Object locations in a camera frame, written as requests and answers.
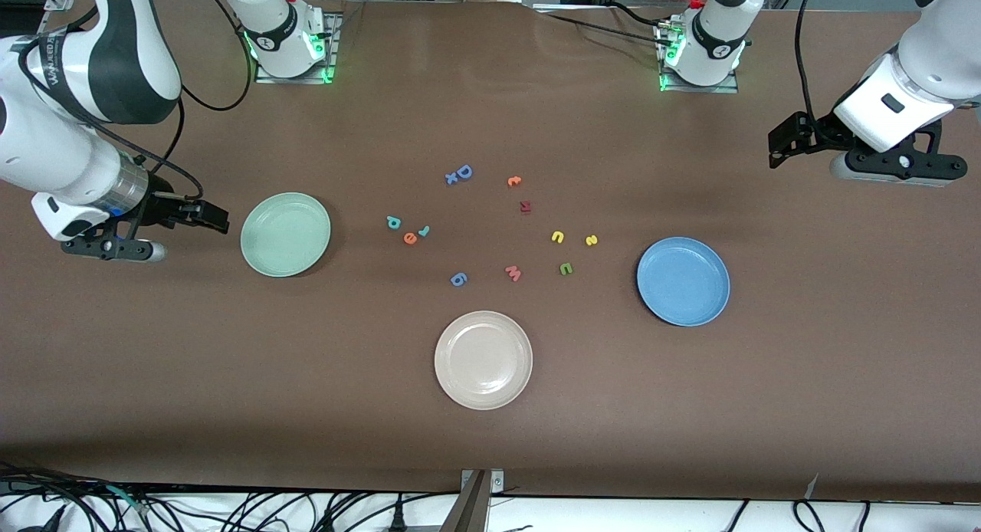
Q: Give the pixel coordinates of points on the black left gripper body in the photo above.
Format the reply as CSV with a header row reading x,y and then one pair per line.
x,y
821,131

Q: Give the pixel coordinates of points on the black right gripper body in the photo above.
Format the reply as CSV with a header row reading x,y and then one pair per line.
x,y
161,208

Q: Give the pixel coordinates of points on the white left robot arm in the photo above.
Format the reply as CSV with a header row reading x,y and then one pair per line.
x,y
720,34

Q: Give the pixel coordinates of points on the pale green plate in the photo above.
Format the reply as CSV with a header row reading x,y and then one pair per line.
x,y
285,234

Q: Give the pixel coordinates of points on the blue plate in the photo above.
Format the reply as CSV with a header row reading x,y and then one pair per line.
x,y
682,280

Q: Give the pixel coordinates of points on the blue foam number 6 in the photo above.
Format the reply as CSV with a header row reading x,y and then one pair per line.
x,y
457,280

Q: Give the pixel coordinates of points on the blue foam letter D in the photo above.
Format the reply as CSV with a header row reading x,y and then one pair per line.
x,y
460,172

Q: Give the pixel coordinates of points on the beige plate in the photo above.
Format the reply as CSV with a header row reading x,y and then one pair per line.
x,y
483,359

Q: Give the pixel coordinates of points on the pink foam letter w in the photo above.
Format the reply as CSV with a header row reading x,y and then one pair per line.
x,y
513,274

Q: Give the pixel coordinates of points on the white paper tag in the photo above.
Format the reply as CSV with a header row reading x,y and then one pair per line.
x,y
811,490

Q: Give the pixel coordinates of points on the dark support beam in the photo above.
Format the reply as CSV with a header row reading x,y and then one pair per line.
x,y
467,513

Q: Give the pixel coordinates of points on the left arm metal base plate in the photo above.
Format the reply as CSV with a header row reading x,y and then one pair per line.
x,y
701,89

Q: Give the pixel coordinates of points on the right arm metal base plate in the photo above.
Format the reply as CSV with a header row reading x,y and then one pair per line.
x,y
295,79

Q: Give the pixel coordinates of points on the silver table edge bracket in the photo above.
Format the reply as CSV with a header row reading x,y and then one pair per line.
x,y
497,482

